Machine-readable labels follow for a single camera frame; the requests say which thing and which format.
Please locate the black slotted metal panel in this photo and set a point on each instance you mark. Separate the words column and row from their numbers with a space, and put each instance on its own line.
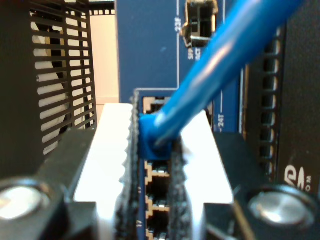
column 15, row 75

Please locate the black rack server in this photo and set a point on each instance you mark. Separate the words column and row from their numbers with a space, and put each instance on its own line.
column 300, row 75

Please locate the blue network switch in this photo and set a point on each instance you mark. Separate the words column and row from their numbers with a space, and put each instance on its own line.
column 150, row 50

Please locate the black rack frame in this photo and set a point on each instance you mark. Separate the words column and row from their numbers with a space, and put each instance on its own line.
column 102, row 12

